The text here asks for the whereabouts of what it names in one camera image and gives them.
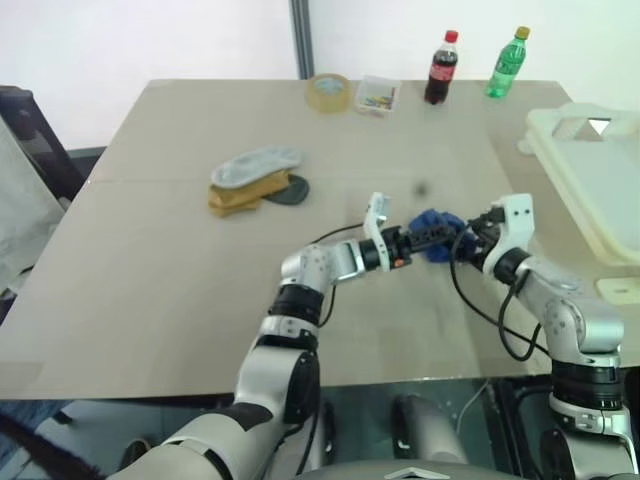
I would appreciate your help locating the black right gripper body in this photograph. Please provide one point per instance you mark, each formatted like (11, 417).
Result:
(486, 237)

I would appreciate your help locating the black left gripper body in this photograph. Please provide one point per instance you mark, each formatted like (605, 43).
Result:
(400, 245)

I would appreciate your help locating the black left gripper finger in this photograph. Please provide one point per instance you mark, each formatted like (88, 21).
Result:
(432, 231)
(430, 243)

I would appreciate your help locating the blue sock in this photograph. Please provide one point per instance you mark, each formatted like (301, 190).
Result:
(430, 218)

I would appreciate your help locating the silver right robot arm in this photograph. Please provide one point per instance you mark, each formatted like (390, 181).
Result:
(595, 325)

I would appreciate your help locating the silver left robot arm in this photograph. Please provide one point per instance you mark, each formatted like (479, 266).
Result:
(280, 360)

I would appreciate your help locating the dark grey sock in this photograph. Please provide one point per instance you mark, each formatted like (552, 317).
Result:
(295, 192)

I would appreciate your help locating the white plastic basket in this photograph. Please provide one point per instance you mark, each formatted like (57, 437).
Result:
(600, 170)

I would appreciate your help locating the mustard tan sock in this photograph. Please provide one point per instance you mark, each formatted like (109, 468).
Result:
(240, 200)

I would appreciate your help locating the light grey sock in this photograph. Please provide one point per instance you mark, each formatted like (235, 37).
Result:
(250, 165)

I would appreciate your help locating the small white plastic piece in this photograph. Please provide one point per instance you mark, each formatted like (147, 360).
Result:
(620, 287)

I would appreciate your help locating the clear box of coloured clips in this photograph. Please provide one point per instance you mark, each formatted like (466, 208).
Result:
(377, 97)

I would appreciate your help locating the cola bottle with red cap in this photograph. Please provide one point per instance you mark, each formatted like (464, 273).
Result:
(440, 70)

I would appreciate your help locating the clear packing tape roll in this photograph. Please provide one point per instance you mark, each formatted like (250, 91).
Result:
(328, 95)

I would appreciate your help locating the green bottle with yellow cap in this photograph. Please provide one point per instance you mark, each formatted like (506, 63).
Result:
(506, 65)

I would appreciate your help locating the dark grey rounded robot leg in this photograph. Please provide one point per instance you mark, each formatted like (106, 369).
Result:
(430, 430)
(328, 425)

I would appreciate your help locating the grey robot torso with diamond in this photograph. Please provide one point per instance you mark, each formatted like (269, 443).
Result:
(400, 474)

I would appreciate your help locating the white plastic bag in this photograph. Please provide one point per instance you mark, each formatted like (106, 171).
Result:
(20, 215)

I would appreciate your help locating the black chair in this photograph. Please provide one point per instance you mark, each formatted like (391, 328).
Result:
(30, 130)

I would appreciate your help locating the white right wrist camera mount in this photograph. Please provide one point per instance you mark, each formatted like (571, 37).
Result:
(512, 220)

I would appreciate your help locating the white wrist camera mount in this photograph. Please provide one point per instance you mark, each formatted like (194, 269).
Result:
(376, 215)
(512, 220)

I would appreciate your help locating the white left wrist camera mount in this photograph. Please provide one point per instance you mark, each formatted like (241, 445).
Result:
(376, 215)

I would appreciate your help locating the grey vertical post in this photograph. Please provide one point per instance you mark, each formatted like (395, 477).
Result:
(302, 40)

